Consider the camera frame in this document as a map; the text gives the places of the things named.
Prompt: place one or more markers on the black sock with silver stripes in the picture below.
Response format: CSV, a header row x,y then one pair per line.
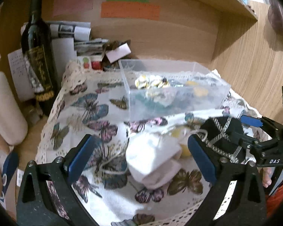
x,y
226,127

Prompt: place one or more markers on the dark round object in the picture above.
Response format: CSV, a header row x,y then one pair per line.
x,y
279,16

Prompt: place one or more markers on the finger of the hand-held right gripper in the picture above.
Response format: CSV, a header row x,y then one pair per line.
x,y
244,139
250,121

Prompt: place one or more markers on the pink sticky note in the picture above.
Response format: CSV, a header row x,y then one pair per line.
x,y
73,3

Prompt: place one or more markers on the white yellow floral cloth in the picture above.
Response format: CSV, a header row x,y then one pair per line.
x,y
151,81

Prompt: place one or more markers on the person's right hand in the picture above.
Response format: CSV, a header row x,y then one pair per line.
x,y
266,177

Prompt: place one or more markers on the butterfly print tablecloth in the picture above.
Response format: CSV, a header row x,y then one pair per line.
x,y
85,122

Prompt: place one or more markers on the orange sticky note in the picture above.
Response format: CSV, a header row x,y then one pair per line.
x,y
131,10

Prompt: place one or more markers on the brown box with white card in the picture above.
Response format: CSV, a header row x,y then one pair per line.
x,y
118,51

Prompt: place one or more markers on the wooden shelf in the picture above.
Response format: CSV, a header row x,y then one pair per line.
x,y
238,2

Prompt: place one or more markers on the rolled newspaper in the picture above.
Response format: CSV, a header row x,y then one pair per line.
x,y
68,29

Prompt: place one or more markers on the blue white package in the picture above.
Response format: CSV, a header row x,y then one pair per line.
x,y
4,176

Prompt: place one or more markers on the stack of papers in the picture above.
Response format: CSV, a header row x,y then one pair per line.
x,y
89,47

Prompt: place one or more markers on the dark wine bottle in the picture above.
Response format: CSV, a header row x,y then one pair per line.
x,y
39,58

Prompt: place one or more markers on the fruit print carton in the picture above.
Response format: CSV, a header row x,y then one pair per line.
x,y
89,63

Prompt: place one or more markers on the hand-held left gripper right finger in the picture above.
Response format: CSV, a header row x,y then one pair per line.
x,y
202,160

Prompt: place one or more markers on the white sock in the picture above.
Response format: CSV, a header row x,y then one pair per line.
x,y
151,160

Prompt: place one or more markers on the clear plastic box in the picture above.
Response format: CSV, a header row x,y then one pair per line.
x,y
174,87

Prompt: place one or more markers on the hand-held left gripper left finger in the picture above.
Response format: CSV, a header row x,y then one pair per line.
x,y
82,155

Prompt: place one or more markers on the white paper note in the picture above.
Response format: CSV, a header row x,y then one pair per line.
x,y
16,70

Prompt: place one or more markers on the teal cloth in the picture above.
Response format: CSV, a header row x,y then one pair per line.
x,y
153,103

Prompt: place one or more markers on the person's orange clothing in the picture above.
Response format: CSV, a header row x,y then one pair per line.
x,y
279,200

